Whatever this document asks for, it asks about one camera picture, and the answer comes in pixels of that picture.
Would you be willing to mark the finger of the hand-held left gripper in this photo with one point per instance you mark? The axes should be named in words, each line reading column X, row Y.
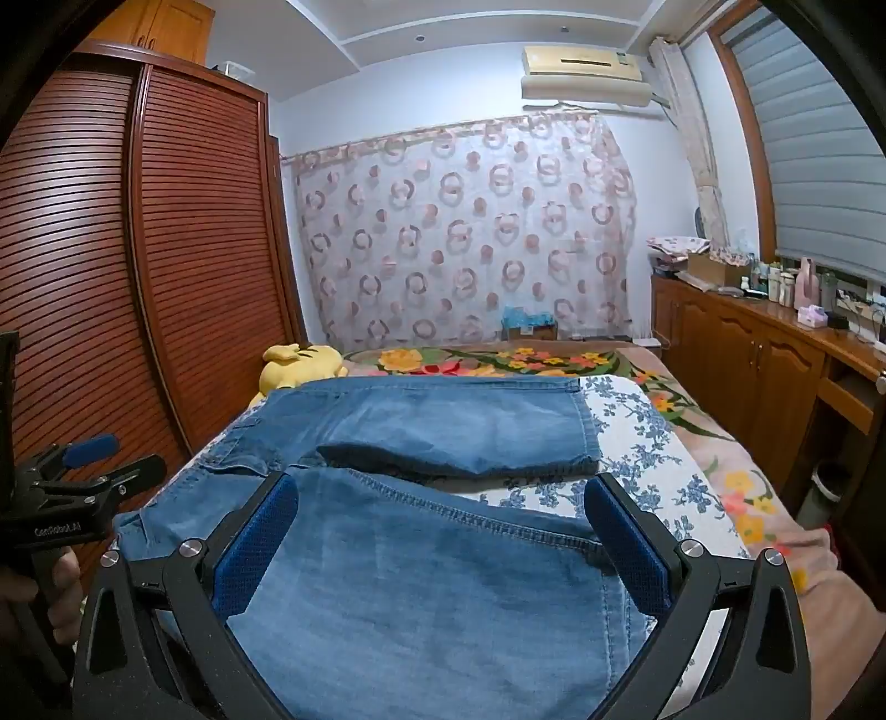
column 90, row 448
column 131, row 474

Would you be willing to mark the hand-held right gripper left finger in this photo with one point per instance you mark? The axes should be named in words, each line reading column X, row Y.
column 256, row 547

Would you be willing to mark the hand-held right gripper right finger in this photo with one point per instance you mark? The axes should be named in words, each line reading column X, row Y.
column 633, row 547

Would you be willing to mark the blue denim pants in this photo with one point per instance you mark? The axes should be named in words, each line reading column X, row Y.
column 415, row 588

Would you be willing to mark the person's left hand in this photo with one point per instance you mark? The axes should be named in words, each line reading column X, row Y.
column 64, row 592

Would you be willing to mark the white blue floral quilt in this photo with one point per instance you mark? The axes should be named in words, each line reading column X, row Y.
column 644, row 443

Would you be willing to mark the pink floral blanket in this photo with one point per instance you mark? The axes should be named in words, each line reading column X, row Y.
column 747, row 484

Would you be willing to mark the yellow plush toy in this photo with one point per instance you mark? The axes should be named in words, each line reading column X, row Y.
column 297, row 367

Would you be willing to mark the red cloth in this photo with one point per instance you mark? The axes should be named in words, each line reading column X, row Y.
column 832, row 538

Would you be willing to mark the white trash bin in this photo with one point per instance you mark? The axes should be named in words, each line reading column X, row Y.
column 830, row 481

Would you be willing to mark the wooden sideboard cabinet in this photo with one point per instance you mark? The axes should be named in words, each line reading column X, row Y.
column 734, row 360

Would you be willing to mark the brown louvered wooden wardrobe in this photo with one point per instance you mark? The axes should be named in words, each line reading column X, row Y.
column 194, row 242

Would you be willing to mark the blue plastic bag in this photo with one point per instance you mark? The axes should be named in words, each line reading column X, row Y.
column 529, row 320

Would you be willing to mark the cardboard box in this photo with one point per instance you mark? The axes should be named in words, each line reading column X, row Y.
column 713, row 271

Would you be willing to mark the pink tissue box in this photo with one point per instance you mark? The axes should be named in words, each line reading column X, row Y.
column 811, row 316

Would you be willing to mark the row of toiletry bottles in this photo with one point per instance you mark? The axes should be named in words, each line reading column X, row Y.
column 774, row 284

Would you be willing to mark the folded floral cloth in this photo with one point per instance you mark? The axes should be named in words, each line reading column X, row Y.
column 675, row 248

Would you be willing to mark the pink bottle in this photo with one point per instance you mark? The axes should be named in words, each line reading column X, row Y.
column 806, row 284

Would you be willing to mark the pink circle patterned curtain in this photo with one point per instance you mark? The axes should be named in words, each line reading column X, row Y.
column 457, row 235

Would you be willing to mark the clear plastic box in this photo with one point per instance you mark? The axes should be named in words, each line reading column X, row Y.
column 230, row 69

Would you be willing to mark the beige tied curtain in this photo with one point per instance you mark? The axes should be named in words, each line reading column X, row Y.
column 699, row 138

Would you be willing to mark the wooden overhead cabinet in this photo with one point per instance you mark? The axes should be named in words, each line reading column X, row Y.
column 159, row 28

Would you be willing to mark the grey window blind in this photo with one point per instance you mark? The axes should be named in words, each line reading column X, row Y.
column 817, row 152

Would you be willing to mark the beige air conditioner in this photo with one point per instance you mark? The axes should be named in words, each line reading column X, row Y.
column 588, row 76

